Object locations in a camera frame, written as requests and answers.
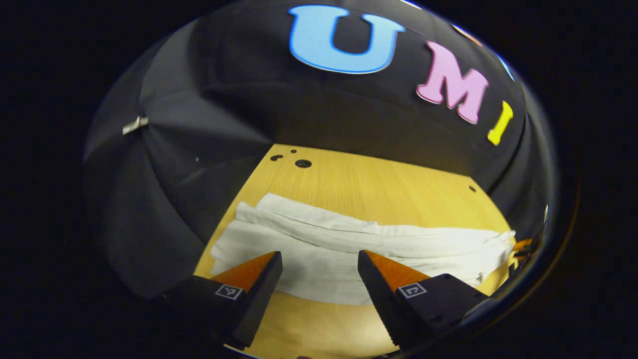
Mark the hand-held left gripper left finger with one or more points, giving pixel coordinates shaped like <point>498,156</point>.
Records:
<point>259,294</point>

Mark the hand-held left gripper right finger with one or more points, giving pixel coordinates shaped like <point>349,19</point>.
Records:
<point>381,299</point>

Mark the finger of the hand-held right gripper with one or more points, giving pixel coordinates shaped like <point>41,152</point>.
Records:
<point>523,246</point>

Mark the white jeans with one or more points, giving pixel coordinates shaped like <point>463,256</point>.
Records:
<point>349,244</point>

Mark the black backdrop cloth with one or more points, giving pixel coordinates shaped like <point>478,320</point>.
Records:
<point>249,114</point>

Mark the silver metal clip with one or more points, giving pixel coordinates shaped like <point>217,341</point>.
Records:
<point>134,125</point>

